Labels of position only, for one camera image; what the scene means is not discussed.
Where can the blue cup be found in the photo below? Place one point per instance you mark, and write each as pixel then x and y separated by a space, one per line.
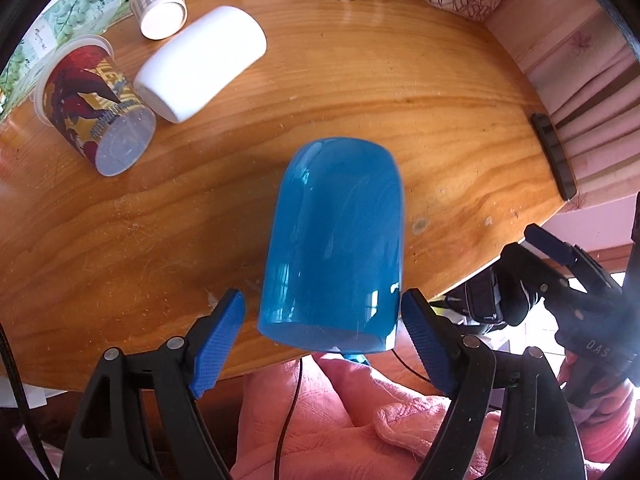
pixel 332 240

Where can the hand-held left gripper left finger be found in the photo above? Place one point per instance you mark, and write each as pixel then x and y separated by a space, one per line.
pixel 219 342

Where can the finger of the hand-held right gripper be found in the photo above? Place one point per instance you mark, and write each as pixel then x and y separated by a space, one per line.
pixel 547 241
pixel 520 280

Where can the printed clear plastic cup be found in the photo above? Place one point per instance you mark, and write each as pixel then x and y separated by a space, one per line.
pixel 95 105

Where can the checked paper cup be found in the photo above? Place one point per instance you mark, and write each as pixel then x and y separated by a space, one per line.
pixel 159 5

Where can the pink blanket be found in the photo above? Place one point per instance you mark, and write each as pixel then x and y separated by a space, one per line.
pixel 325 425

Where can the black bar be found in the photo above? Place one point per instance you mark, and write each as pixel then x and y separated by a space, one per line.
pixel 554 156

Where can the pink striped curtain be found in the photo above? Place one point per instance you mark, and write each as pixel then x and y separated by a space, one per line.
pixel 595 95

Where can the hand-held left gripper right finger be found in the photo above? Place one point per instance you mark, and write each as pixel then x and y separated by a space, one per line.
pixel 428 347

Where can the green grape patterned sheet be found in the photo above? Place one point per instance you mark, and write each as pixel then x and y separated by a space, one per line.
pixel 65 5

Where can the white cup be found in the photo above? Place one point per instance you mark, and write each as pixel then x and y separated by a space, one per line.
pixel 200 62

